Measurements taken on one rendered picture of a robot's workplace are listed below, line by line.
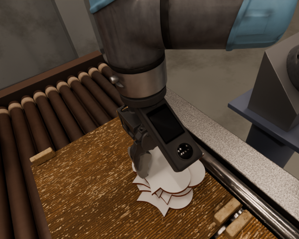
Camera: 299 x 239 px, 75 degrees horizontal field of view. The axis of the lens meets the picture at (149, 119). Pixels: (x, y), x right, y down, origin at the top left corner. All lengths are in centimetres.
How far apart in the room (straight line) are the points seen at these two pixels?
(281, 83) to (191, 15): 47
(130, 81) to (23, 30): 274
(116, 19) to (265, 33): 13
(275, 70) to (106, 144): 50
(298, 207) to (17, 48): 296
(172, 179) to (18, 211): 38
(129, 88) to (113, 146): 32
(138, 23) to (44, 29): 279
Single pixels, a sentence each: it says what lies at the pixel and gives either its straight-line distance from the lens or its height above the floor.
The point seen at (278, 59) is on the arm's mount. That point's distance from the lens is 65.
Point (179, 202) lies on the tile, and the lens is 45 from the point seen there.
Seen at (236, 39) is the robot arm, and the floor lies 128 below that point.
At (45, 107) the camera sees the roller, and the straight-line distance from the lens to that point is 83.
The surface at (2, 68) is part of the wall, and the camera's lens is 310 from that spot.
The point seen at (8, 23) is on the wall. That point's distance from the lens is 294.
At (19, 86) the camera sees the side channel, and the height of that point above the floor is 95.
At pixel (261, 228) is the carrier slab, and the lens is 47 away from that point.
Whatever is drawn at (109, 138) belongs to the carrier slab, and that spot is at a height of 94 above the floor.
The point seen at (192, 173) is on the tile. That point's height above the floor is 98.
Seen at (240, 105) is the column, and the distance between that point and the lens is 75.
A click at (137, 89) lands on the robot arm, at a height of 121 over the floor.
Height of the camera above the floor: 136
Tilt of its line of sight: 46 degrees down
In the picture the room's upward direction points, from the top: 11 degrees counter-clockwise
